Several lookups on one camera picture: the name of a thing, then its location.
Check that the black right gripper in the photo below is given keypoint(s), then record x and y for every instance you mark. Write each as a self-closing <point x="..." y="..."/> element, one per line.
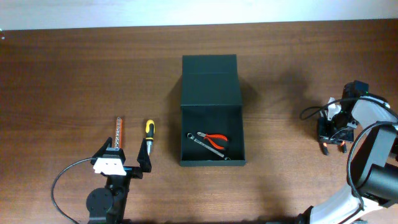
<point x="324" y="137"/>

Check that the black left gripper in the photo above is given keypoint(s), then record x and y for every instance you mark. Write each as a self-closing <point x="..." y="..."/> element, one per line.
<point x="144" y="164"/>

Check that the orange black long-nose pliers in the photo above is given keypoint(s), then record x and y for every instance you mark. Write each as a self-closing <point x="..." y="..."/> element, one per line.
<point x="341" y="146"/>

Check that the orange bit holder strip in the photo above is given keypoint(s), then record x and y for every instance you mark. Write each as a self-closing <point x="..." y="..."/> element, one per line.
<point x="118" y="132"/>

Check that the yellow black screwdriver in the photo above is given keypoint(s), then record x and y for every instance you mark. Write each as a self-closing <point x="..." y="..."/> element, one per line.
<point x="150" y="131"/>

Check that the silver ring wrench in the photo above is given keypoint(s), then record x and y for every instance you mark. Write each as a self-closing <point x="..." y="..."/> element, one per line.
<point x="190" y="136"/>

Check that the red black cutting pliers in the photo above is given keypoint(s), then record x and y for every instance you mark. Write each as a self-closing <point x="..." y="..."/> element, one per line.
<point x="210" y="138"/>

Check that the black box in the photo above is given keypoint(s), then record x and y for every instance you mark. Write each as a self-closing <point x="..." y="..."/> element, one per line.
<point x="211" y="102"/>

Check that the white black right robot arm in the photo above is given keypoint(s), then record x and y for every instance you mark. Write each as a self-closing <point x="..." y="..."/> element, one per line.
<point x="363" y="126"/>

